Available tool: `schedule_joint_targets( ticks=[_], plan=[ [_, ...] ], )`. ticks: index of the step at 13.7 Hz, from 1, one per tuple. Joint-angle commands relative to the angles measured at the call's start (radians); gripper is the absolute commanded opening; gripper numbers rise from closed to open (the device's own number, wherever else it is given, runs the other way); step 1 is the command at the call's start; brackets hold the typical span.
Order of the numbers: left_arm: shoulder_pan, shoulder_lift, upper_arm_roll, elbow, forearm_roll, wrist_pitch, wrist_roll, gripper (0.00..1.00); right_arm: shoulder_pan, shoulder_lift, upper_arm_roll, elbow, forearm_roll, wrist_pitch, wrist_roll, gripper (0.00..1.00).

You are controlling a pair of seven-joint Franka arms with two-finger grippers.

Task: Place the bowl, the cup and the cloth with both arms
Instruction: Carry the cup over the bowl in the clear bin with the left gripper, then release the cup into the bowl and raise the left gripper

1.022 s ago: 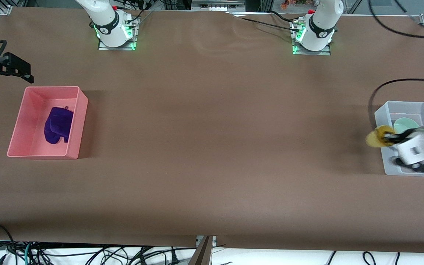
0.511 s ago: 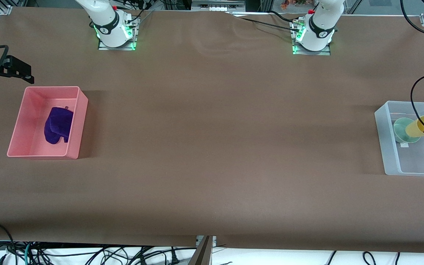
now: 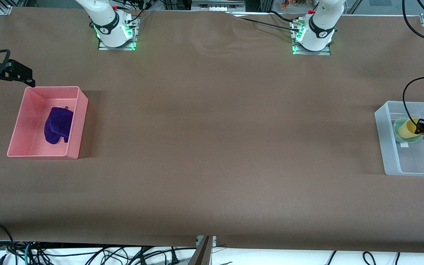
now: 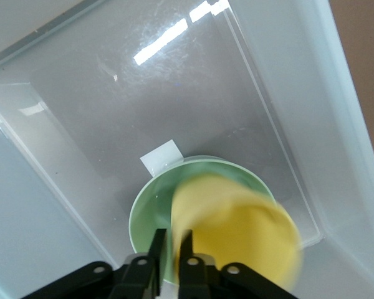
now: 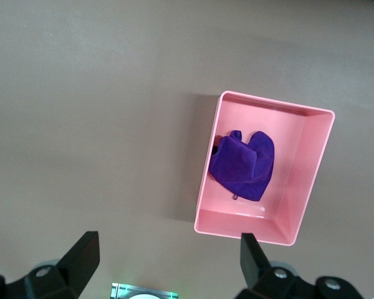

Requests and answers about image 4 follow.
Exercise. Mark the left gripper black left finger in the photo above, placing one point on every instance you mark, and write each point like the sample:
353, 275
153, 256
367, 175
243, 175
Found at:
143, 280

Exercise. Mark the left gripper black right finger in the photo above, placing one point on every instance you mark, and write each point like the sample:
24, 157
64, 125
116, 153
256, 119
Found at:
193, 280

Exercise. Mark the green bowl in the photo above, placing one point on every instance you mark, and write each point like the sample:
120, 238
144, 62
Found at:
149, 211

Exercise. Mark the yellow cup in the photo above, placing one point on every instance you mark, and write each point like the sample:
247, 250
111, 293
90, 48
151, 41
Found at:
243, 224

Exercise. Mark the white label sticker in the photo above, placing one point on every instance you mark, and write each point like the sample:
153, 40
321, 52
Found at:
162, 155

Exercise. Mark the translucent plastic bin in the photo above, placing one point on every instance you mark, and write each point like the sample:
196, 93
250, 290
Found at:
127, 102

